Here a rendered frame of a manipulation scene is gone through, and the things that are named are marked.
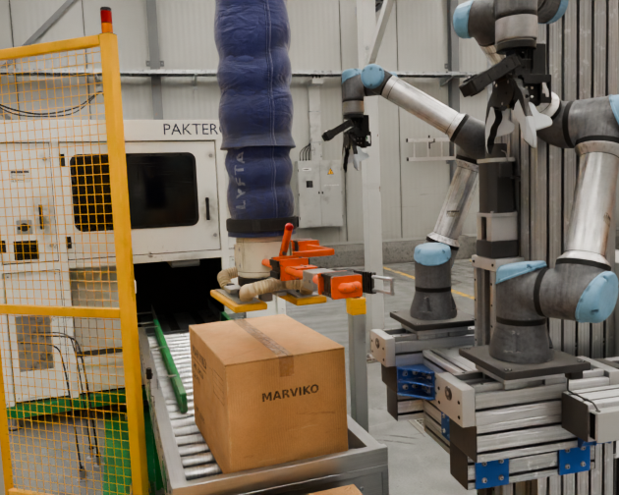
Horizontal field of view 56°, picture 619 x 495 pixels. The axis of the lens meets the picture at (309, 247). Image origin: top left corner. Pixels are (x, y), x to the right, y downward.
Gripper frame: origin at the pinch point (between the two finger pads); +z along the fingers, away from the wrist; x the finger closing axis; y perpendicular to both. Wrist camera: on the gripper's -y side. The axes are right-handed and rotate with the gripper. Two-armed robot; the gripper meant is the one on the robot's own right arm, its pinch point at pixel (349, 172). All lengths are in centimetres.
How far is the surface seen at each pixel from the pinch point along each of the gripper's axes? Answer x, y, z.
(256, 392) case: -25, -40, 67
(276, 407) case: -24, -34, 73
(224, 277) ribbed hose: -4, -46, 34
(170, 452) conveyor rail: -2, -68, 93
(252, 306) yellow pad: -33, -41, 39
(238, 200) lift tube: -21.6, -42.4, 8.1
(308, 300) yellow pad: -30, -24, 39
